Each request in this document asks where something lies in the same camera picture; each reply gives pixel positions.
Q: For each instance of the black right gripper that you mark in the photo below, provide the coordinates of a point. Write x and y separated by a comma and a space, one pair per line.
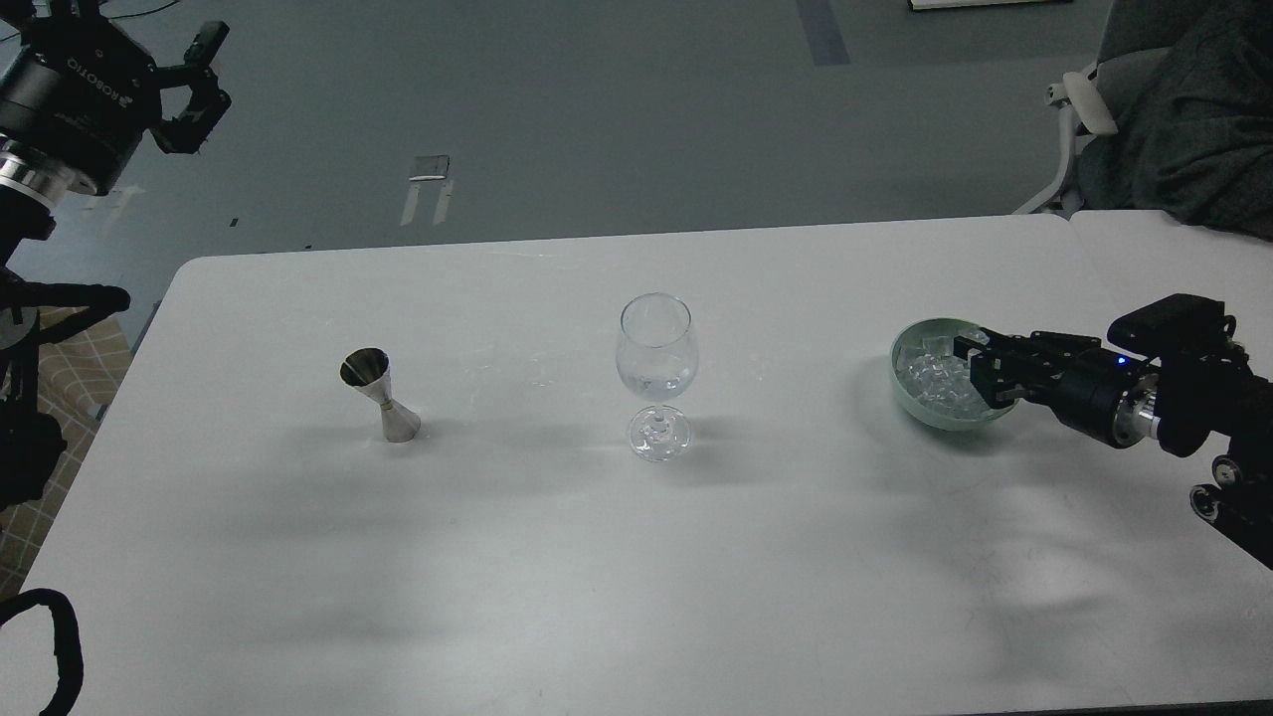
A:
1099, 393

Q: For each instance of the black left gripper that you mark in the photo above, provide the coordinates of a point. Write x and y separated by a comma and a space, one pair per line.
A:
83, 92

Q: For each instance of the steel cocktail jigger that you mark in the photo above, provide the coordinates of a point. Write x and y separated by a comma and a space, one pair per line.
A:
368, 371

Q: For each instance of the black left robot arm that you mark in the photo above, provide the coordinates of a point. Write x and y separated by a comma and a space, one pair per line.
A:
45, 313

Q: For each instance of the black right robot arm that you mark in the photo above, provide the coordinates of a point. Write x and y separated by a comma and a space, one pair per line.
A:
1172, 372

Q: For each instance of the pile of clear ice cubes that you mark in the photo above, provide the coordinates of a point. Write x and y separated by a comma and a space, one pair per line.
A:
938, 379

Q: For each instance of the clear wine glass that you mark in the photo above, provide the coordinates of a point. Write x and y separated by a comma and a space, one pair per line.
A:
657, 359

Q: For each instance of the green bowl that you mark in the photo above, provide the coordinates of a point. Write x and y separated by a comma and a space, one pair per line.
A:
911, 334

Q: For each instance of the white office chair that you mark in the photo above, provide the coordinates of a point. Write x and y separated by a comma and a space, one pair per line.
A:
1087, 104

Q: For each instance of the beige checkered cloth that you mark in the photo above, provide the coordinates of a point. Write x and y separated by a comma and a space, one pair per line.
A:
77, 380

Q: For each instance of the dark grey jacket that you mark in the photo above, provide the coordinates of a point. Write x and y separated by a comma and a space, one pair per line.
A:
1196, 142

